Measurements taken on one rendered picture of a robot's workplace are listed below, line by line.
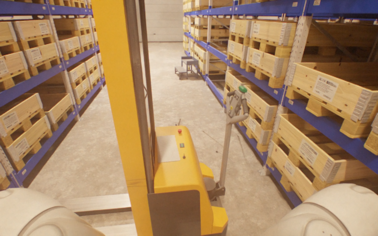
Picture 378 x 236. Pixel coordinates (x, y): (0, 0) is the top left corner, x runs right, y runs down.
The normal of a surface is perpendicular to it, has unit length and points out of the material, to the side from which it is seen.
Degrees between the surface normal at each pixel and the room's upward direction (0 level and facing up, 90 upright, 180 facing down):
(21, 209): 1
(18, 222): 20
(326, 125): 90
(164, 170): 0
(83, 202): 0
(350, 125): 90
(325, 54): 90
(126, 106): 90
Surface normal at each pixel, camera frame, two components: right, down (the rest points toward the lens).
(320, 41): 0.14, 0.47
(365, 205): 0.18, -0.73
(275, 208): 0.01, -0.88
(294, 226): -0.73, -0.69
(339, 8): -0.99, 0.06
